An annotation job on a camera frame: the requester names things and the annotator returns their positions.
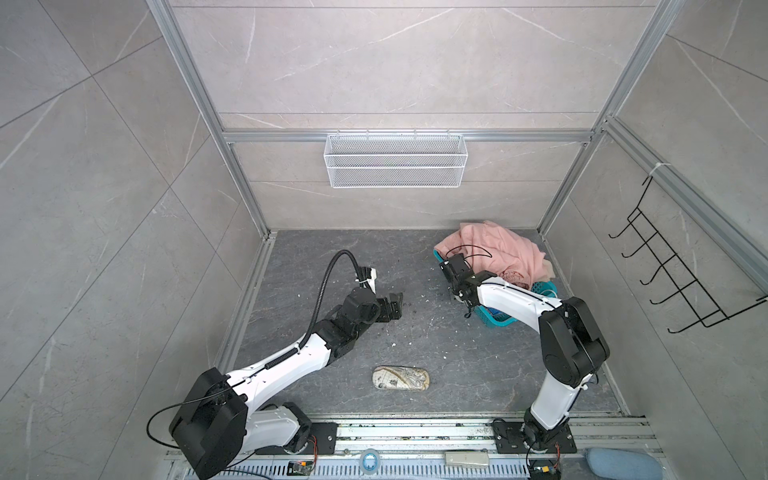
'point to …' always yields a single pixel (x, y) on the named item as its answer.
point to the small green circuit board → (299, 468)
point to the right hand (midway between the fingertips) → (466, 287)
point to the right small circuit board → (545, 469)
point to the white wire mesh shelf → (395, 161)
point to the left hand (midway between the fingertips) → (389, 289)
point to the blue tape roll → (369, 461)
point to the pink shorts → (491, 247)
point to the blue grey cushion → (620, 464)
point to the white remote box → (466, 458)
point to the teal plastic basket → (495, 319)
